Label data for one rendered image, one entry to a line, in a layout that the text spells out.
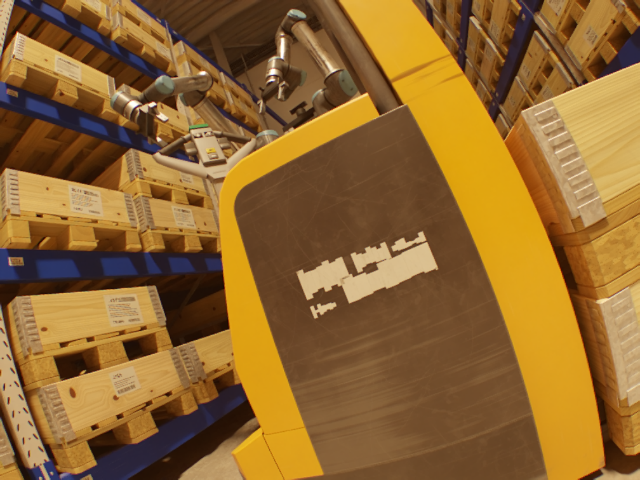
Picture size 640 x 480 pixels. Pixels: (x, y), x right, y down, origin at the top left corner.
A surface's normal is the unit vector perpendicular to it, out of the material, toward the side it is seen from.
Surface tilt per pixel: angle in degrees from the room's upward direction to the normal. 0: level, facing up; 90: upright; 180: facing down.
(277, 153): 90
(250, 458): 90
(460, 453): 90
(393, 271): 90
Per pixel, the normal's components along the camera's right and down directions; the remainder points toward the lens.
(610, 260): -0.30, -0.04
